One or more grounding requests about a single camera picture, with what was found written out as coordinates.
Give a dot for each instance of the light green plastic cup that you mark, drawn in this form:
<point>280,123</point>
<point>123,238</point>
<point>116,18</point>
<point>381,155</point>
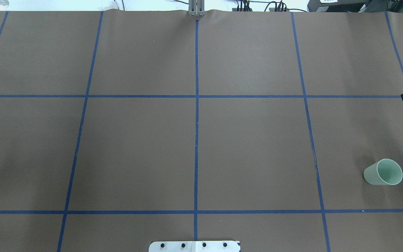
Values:
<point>385,172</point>

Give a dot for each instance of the aluminium frame post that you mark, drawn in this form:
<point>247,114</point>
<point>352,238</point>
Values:
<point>196,8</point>

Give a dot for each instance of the clear tape roll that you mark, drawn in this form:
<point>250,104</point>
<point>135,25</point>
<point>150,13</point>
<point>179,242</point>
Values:
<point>4,4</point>

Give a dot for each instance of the brown paper table mat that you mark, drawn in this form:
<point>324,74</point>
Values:
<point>119,129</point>

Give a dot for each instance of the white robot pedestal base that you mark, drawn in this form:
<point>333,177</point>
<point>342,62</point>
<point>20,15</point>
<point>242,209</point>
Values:
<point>195,246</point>

